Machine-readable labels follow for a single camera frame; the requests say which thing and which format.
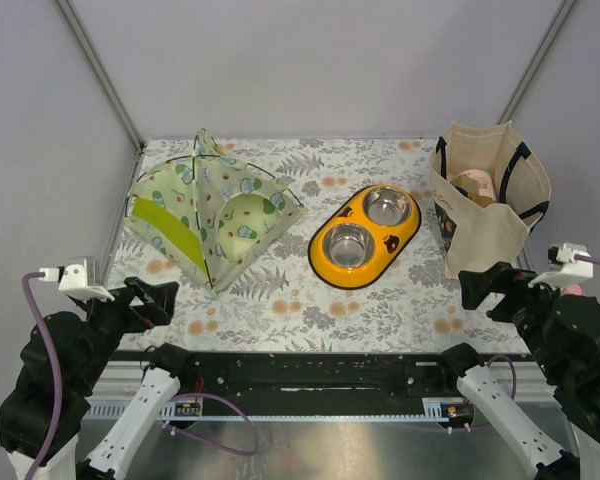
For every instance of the white slotted cable duct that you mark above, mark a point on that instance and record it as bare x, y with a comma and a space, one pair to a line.
183, 410

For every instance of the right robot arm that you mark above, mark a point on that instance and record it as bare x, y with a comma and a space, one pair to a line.
562, 334

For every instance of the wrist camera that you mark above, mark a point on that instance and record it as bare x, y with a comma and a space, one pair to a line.
570, 264
77, 280

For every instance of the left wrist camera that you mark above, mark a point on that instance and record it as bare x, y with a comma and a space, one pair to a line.
77, 280

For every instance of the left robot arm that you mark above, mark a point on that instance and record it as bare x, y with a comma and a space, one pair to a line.
63, 360

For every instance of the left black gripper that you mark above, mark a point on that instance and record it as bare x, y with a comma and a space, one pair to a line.
158, 304

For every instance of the steel pet bowl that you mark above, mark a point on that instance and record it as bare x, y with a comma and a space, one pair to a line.
348, 245
387, 206

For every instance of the pink cap plastic bottle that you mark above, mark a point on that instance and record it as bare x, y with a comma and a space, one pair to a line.
574, 290

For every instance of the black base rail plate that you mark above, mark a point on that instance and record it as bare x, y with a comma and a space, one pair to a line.
318, 385

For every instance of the beige canvas tote bag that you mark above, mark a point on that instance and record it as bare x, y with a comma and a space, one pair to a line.
476, 238

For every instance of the floral table mat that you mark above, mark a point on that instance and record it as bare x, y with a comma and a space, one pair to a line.
278, 304

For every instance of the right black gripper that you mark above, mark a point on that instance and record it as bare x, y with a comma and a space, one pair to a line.
501, 276

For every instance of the green avocado pet tent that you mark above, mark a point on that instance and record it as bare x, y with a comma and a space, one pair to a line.
175, 207

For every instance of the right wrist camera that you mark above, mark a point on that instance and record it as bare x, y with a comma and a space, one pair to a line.
570, 264

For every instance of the avocado print cushion mat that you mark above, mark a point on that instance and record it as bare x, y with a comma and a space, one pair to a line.
243, 222

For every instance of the yellow double bowl stand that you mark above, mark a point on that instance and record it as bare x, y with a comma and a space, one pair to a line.
389, 243

